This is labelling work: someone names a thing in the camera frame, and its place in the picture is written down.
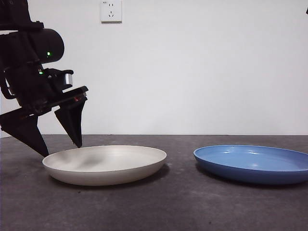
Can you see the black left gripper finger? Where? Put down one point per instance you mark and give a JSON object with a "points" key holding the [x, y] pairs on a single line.
{"points": [[73, 122], [24, 127]]}

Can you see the white round plate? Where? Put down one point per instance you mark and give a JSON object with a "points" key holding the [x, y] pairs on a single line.
{"points": [[108, 174]]}

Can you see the blue round plate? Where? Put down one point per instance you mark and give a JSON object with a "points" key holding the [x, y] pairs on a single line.
{"points": [[240, 174]]}

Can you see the dark grey table mat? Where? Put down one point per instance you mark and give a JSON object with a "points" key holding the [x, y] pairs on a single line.
{"points": [[154, 207]]}

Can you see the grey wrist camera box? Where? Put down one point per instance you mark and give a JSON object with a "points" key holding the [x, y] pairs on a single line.
{"points": [[68, 79]]}

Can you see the white wall socket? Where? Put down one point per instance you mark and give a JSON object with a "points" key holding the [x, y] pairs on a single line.
{"points": [[111, 12]]}

